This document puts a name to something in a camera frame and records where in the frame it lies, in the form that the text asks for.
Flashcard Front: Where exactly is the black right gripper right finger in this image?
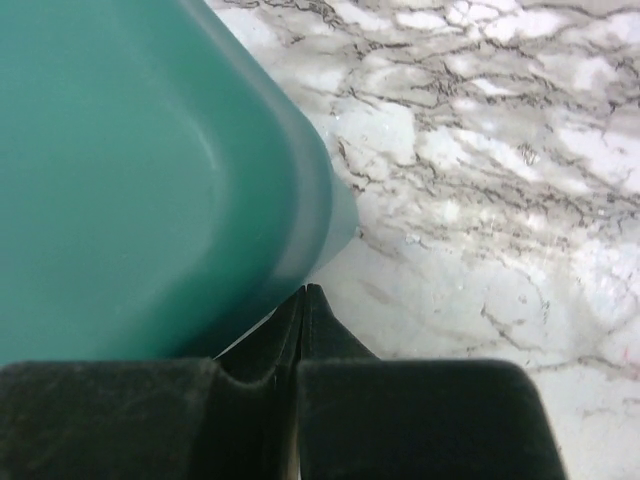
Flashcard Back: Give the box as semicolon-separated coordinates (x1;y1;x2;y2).
297;284;565;479

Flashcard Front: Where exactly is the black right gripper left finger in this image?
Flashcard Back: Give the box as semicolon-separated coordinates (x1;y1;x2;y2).
1;291;305;479

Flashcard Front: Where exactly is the teal medicine kit box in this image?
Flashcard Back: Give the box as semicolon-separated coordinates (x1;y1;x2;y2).
1;1;358;364

